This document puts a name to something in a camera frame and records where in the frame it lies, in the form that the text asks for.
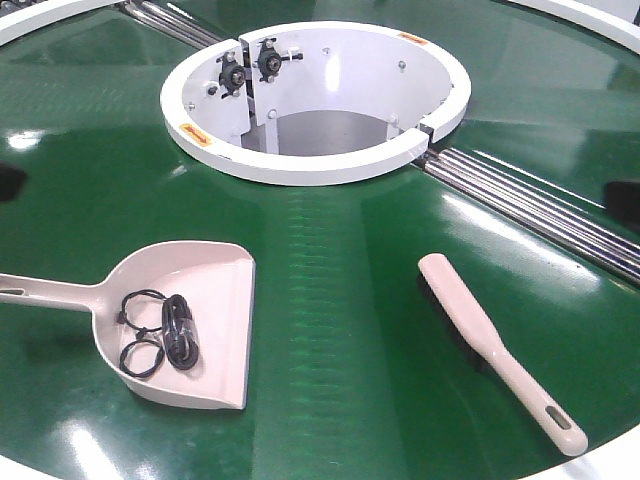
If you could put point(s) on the beige plastic dustpan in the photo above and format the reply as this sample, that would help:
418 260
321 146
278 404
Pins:
217 281

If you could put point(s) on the beige hand brush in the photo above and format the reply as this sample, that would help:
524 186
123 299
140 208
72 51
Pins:
478 331

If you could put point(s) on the white outer conveyor rim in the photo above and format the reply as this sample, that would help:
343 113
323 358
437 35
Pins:
602 22

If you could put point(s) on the black bearing right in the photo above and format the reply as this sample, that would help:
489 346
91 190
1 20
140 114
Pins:
270 61

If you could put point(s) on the black bearing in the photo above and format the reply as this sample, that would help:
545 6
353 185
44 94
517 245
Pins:
270 61
232 76

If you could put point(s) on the black bearing left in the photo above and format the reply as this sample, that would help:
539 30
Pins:
232 76

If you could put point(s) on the chrome roller bars right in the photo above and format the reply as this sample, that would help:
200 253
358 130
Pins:
486 181

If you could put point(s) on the chrome roller bars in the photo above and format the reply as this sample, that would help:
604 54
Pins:
170 22
486 181

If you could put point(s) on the chrome roller bars left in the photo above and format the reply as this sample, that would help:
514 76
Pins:
170 22

